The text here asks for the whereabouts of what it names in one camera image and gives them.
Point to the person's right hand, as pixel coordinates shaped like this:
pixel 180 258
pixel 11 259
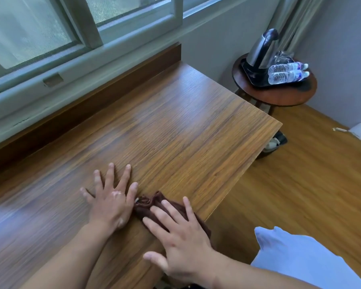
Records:
pixel 183 246

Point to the person's left hand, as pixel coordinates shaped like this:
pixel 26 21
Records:
pixel 108 207

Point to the person's left middle finger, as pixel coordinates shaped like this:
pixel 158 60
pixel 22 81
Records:
pixel 109 175

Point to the person's right thumb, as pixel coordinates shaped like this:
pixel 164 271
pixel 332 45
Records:
pixel 155 258

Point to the person's left thumb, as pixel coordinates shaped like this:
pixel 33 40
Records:
pixel 133 193

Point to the person's left little finger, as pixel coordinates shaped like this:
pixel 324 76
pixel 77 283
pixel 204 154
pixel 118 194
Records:
pixel 86 194

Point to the person's right little finger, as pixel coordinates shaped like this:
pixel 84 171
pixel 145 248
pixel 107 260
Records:
pixel 190 209

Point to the person's right middle finger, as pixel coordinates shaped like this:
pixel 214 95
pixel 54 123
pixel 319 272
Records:
pixel 164 216

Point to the brown cleaning cloth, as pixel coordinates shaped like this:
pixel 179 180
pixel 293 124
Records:
pixel 147 204

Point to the person's right forearm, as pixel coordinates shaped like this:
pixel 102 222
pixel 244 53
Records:
pixel 249 275

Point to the person's left forearm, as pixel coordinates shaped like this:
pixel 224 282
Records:
pixel 69 261

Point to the dark slipper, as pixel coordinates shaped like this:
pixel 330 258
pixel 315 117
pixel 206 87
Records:
pixel 275 142

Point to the white pillow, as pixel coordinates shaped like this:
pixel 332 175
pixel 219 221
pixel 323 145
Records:
pixel 300 258

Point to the round wooden side table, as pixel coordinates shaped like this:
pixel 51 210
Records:
pixel 276 94

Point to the black serving tray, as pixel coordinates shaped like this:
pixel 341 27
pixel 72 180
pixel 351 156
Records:
pixel 258 78

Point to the clear plastic water bottle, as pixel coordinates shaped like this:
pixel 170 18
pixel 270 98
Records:
pixel 285 67
pixel 285 77

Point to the small white floor scrap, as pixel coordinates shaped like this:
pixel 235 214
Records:
pixel 339 129

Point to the steel electric kettle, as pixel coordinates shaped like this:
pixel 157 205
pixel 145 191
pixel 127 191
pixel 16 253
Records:
pixel 262 49

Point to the clear drinking glass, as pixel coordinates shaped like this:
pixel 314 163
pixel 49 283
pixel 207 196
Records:
pixel 281 57

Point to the grey curtain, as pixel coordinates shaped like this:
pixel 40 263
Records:
pixel 291 22

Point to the grey sliding window frame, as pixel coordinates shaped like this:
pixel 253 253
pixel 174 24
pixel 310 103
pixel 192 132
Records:
pixel 87 36

